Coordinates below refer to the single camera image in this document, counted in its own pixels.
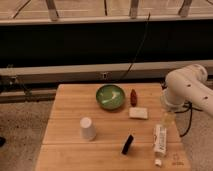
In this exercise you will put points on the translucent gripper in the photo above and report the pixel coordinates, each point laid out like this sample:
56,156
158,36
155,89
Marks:
168,118

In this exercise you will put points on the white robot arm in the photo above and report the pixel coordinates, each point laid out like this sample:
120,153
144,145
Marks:
186,84

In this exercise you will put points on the green ceramic bowl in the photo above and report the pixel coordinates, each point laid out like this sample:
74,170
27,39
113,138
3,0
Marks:
110,97

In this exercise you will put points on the white toothpaste tube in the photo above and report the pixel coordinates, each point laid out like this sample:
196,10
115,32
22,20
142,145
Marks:
160,140

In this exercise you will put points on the metal rail beam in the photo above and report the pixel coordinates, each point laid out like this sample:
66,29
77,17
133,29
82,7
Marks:
94,72

